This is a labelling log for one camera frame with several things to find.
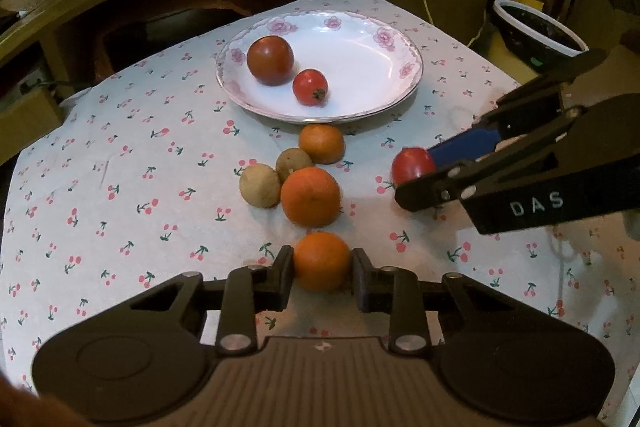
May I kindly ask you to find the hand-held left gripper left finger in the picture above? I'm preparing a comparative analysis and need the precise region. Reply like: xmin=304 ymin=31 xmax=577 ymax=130
xmin=129 ymin=245 xmax=295 ymax=356

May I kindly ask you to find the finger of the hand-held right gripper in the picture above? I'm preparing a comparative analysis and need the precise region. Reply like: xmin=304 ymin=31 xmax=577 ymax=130
xmin=394 ymin=107 xmax=584 ymax=214
xmin=427 ymin=49 xmax=609 ymax=169

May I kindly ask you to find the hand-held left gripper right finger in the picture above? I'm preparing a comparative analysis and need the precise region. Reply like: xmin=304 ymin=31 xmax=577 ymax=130
xmin=352 ymin=248 xmax=507 ymax=356

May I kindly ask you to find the bright red tomato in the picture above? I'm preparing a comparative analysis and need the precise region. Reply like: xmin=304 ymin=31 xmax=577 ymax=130
xmin=391 ymin=147 xmax=438 ymax=188

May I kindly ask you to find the medium orange tangerine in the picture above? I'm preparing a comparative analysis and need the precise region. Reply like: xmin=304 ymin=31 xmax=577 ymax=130
xmin=292 ymin=232 xmax=352 ymax=293

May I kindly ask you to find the white floral plate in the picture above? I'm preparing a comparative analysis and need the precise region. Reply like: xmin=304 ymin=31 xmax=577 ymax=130
xmin=215 ymin=10 xmax=424 ymax=124

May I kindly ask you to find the large orange tangerine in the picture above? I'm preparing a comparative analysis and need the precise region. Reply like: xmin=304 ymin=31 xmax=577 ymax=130
xmin=280 ymin=166 xmax=342 ymax=229

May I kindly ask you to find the large brown round fruit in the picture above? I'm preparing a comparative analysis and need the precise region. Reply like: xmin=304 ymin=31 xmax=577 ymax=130
xmin=239 ymin=163 xmax=283 ymax=209

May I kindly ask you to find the small orange tangerine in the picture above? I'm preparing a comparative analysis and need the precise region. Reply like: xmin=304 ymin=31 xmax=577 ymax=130
xmin=298 ymin=123 xmax=346 ymax=165

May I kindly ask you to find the small brown round fruit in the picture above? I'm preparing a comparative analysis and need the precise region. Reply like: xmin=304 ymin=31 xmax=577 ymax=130
xmin=275 ymin=148 xmax=315 ymax=182

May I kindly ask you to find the black bowl with white rim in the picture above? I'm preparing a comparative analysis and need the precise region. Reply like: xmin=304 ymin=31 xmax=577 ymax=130
xmin=492 ymin=0 xmax=591 ymax=68

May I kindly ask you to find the small red tomato with stem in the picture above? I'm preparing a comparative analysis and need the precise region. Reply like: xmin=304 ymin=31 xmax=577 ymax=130
xmin=292 ymin=68 xmax=329 ymax=106

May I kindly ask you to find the cherry print tablecloth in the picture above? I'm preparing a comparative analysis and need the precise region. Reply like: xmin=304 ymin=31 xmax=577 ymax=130
xmin=0 ymin=0 xmax=640 ymax=427

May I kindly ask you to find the large dark red tomato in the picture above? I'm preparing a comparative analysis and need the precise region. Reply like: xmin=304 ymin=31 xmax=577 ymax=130
xmin=246 ymin=35 xmax=295 ymax=86

